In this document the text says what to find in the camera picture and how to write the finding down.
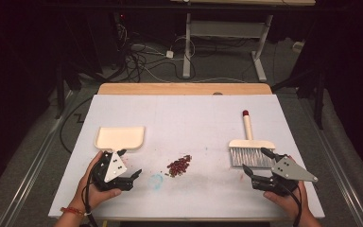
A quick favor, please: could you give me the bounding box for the cream dustpan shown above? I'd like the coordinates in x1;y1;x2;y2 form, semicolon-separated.
94;126;146;152

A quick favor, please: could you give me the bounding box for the metal floor rail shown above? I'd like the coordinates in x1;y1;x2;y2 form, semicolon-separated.
0;89;77;227
306;94;363;227

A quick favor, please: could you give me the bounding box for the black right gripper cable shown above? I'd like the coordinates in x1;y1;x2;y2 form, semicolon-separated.
282;183;304;227

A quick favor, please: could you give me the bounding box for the person's right hand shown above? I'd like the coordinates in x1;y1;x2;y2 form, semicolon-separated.
263;154;310;219

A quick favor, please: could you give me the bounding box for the person's left hand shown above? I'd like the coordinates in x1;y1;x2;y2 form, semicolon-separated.
73;150;123;213

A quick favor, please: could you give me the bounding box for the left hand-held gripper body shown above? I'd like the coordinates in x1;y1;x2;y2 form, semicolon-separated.
91;150;135;192

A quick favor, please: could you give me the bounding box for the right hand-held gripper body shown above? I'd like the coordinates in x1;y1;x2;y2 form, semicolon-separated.
251;153;320;197

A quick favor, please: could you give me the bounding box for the red bracelet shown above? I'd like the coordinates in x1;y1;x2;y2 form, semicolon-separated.
60;206;87;218

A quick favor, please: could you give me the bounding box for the cream brush with grey bristles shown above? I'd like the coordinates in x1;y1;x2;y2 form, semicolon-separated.
228;109;277;168

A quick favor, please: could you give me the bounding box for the group of red green beans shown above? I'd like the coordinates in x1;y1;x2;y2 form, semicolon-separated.
164;154;193;179

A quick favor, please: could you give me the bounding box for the black cable on floor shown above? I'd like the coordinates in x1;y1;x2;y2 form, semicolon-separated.
59;96;93;155

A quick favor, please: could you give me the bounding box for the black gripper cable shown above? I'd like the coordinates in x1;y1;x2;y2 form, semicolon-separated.
282;183;304;227
80;169;97;227

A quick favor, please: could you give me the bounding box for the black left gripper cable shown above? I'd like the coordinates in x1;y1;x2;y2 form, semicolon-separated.
80;169;97;227

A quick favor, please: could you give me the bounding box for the white table frame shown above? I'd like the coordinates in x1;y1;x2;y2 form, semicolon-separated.
169;0;316;83

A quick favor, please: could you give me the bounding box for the black stand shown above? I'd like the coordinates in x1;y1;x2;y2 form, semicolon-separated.
270;67;327;131
48;60;86;120

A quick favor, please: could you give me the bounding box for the bundle of black floor cables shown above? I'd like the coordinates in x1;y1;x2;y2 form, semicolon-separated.
112;22;197;83

